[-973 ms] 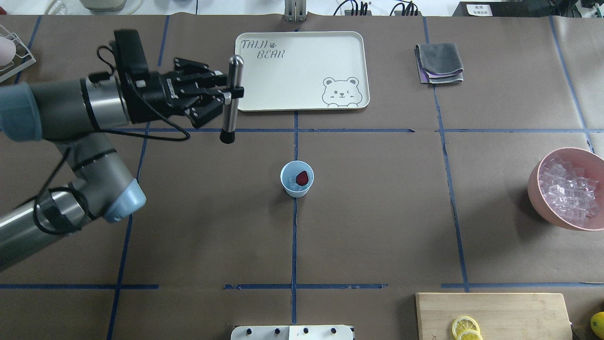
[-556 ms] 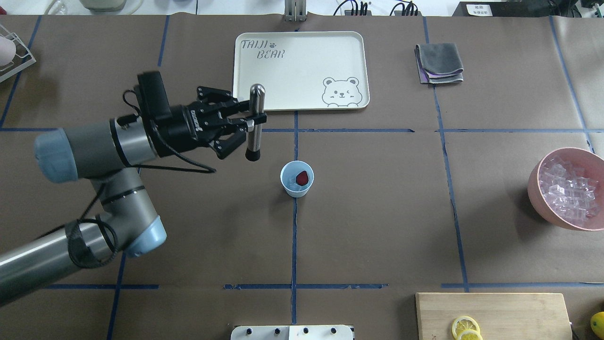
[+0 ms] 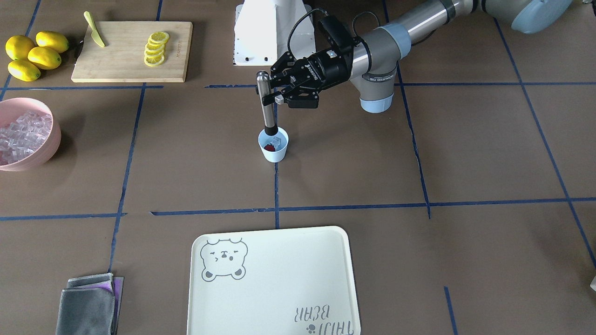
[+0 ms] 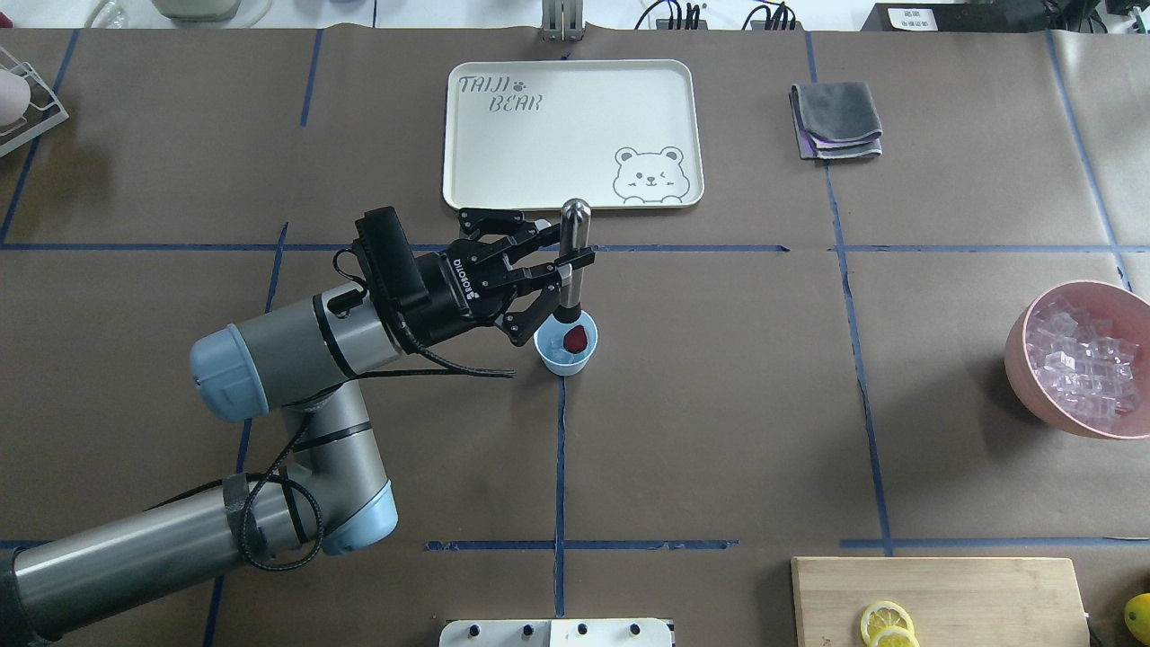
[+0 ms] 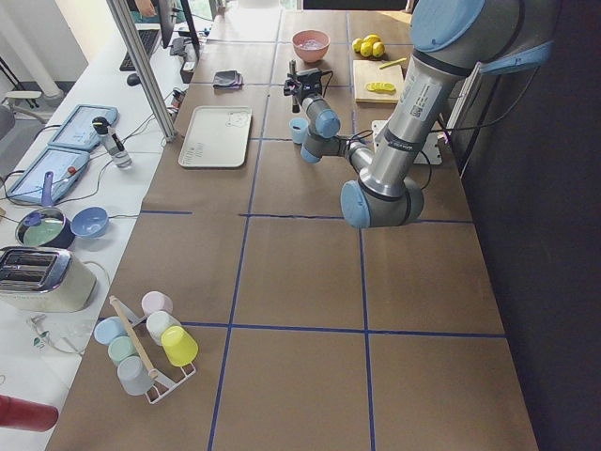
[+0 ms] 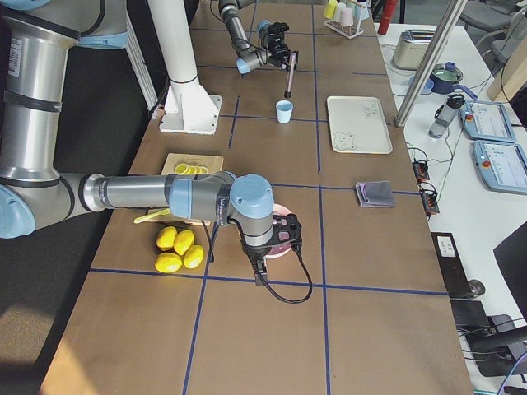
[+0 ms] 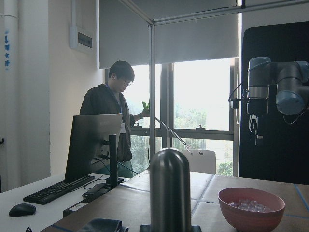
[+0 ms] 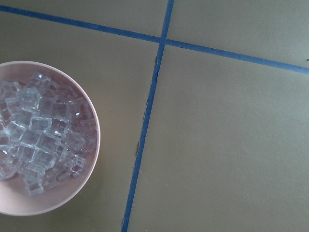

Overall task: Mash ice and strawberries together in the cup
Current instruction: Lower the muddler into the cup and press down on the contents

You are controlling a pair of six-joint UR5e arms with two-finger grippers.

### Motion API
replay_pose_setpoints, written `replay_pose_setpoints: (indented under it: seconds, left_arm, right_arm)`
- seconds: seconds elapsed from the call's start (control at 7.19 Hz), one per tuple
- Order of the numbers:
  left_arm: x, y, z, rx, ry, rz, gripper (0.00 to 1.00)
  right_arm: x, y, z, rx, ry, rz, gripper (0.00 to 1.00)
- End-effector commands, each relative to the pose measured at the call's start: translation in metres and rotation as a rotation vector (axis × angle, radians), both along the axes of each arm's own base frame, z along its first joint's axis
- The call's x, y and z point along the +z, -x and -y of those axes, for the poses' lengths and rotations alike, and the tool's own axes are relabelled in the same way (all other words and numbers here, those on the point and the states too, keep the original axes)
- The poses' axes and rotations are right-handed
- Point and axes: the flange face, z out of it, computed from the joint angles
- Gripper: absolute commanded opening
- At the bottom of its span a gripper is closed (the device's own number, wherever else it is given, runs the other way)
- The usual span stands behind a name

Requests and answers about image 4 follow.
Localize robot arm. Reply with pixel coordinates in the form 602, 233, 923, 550
3, 206, 591, 646

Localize black power strip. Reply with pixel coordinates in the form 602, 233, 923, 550
654, 1, 708, 31
742, 1, 800, 31

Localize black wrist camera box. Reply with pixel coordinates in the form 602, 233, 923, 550
352, 206, 429, 315

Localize cream bear tray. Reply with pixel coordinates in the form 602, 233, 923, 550
442, 60, 705, 210

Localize bamboo cutting board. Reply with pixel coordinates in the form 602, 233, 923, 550
790, 556, 1090, 646

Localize yellow lemon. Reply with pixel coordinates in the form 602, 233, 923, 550
1124, 593, 1150, 646

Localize aluminium frame post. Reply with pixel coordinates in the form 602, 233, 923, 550
541, 0, 587, 43

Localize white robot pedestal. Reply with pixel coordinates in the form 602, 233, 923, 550
438, 617, 677, 646

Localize red strawberry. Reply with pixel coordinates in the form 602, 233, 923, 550
562, 324, 590, 355

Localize lemon slices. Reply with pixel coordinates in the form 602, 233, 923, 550
859, 599, 920, 646

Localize grey folded cloth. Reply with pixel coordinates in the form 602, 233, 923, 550
789, 82, 883, 161

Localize white wire cup rack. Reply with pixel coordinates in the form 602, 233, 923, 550
1, 48, 69, 157

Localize light blue cup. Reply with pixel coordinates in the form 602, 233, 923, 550
532, 310, 598, 377

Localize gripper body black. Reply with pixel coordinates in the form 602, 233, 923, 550
394, 236, 531, 351

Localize steel muddler black tip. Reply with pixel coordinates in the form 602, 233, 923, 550
553, 198, 591, 324

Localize pink bowl of ice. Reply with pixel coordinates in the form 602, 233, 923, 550
1004, 282, 1149, 439

